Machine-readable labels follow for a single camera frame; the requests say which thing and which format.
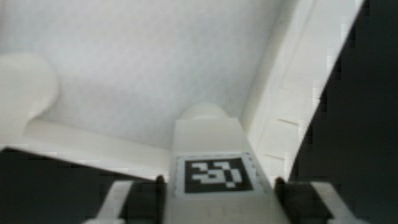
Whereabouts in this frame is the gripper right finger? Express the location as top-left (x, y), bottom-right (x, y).
top-left (274, 178), bottom-right (370, 224)

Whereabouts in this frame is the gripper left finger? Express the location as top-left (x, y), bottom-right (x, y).
top-left (86, 176), bottom-right (167, 224)

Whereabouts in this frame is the white desk leg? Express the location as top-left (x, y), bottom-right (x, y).
top-left (0, 53), bottom-right (59, 149)
top-left (164, 103), bottom-right (290, 224)

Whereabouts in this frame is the white desk top tray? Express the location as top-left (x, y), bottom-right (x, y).
top-left (0, 0), bottom-right (365, 177)

